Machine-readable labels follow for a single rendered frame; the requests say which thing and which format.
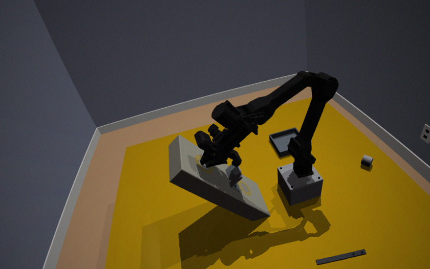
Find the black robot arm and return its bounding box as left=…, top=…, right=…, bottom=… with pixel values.
left=212, top=71, right=339, bottom=178

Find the beige flat panel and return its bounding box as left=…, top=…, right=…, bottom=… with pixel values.
left=169, top=135, right=271, bottom=221

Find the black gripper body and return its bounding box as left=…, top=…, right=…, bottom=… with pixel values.
left=194, top=129, right=242, bottom=167

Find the dark grey flat bar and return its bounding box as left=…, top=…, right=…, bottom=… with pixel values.
left=316, top=249, right=366, bottom=265

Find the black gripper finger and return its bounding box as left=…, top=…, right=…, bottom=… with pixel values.
left=200, top=151, right=215, bottom=165
left=205, top=152, right=227, bottom=168

